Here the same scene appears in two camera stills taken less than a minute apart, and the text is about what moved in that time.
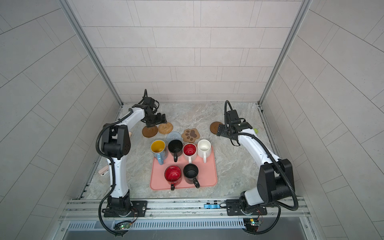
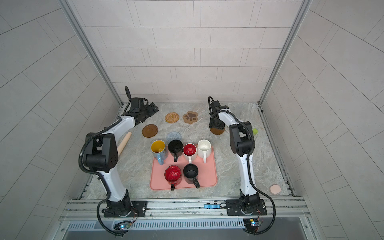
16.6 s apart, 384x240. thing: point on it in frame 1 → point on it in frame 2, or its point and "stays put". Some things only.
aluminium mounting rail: [93, 209] stays put
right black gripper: [223, 132] → [212, 123]
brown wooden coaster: [150, 132] stays put
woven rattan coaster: [165, 128] → [172, 117]
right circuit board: [251, 223] stays put
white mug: [204, 149] stays put
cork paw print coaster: [190, 135] → [190, 117]
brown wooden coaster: [214, 127] stays put
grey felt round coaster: [173, 135] stays put
